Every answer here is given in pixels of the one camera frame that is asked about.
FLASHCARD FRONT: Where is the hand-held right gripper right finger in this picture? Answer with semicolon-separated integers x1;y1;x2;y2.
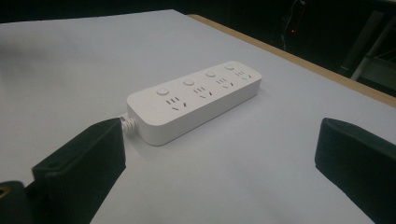
314;117;396;224

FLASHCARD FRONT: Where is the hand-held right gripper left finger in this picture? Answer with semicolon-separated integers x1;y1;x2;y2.
32;117;127;224

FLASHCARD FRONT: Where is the white power strip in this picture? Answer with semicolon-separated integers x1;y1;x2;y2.
126;60;262;147

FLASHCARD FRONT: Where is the metal stand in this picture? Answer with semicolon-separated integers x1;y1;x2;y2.
339;8;396;94

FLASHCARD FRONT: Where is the white power strip cable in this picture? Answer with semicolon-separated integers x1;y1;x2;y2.
119;116;138;134

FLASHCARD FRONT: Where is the thin dark cable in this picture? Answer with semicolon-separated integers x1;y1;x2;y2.
278;0;307;52

